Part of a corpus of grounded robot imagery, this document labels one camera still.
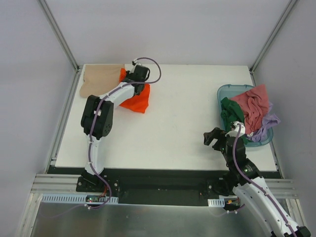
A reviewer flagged orange t shirt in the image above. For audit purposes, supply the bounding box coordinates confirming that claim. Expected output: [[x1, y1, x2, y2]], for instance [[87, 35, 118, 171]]
[[118, 68, 152, 114]]

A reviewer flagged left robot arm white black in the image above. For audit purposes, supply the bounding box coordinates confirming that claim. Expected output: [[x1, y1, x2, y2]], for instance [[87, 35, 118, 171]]
[[77, 64, 150, 192]]

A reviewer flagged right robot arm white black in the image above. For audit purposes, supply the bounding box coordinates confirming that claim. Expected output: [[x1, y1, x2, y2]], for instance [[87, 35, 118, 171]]
[[203, 124, 311, 237]]

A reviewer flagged green t shirt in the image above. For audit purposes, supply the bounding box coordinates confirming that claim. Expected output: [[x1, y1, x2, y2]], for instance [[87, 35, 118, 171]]
[[220, 97, 244, 132]]

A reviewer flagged folded beige t shirt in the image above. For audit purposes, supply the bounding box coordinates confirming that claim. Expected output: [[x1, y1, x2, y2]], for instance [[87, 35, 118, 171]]
[[79, 64, 125, 98]]

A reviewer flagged teal plastic basket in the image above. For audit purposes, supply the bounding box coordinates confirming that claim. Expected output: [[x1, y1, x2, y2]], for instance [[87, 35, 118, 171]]
[[216, 84, 274, 149]]

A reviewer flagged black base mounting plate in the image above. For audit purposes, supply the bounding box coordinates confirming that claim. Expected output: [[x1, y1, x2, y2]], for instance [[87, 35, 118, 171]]
[[48, 168, 247, 206]]

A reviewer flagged pink t shirt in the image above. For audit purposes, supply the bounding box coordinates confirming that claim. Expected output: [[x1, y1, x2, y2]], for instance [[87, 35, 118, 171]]
[[231, 84, 270, 135]]

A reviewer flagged lavender t shirt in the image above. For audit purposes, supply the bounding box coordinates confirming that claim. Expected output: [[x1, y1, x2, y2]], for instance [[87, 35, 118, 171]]
[[246, 102, 281, 142]]

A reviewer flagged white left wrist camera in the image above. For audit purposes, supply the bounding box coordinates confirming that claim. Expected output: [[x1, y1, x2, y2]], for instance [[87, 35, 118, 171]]
[[131, 58, 143, 67]]

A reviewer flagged right white cable duct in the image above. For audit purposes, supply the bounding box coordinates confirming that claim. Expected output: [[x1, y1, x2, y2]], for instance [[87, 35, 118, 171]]
[[207, 198, 225, 208]]

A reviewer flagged front aluminium frame rail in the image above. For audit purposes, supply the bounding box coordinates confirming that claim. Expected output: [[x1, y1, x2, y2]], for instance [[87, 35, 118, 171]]
[[31, 174, 299, 199]]

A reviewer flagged left aluminium frame post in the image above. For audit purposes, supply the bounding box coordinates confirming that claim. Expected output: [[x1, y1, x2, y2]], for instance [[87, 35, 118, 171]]
[[37, 0, 80, 72]]

